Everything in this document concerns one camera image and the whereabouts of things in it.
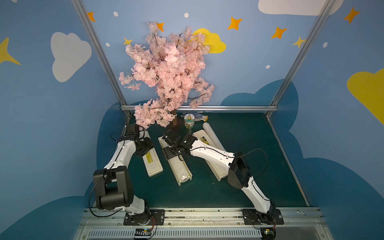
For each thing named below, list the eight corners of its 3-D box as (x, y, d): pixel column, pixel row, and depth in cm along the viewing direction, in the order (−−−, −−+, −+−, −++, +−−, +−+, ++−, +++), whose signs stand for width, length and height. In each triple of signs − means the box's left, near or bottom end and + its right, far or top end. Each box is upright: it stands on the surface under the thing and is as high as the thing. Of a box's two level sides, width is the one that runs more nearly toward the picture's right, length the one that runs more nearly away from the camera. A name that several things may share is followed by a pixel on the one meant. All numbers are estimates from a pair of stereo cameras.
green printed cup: (184, 128, 113) (183, 122, 107) (184, 119, 119) (184, 113, 113) (194, 128, 113) (194, 122, 107) (194, 119, 119) (194, 113, 113)
